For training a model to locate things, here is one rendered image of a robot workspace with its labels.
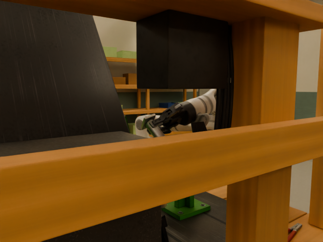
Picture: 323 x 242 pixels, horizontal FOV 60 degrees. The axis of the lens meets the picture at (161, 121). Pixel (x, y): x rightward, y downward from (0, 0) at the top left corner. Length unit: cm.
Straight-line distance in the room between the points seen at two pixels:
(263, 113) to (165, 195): 32
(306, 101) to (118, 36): 521
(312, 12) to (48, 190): 63
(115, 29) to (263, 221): 660
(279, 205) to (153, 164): 45
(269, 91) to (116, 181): 42
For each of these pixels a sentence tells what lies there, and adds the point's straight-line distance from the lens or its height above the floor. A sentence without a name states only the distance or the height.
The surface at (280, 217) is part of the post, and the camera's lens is 79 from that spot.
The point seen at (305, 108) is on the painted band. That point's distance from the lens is 851.
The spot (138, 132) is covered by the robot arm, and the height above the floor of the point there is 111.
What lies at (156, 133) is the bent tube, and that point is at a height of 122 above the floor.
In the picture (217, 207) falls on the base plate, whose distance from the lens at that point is 113.
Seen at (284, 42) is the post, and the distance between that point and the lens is 71.
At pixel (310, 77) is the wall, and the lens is 847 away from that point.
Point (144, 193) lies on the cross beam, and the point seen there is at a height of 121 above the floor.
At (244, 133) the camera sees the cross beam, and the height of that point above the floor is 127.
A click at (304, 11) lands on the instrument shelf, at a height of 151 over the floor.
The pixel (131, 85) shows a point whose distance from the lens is 646.
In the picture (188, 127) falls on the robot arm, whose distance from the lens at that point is 136.
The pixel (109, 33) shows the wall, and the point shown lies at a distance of 700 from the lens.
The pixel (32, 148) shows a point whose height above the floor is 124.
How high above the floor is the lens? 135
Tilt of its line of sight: 7 degrees down
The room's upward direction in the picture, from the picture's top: straight up
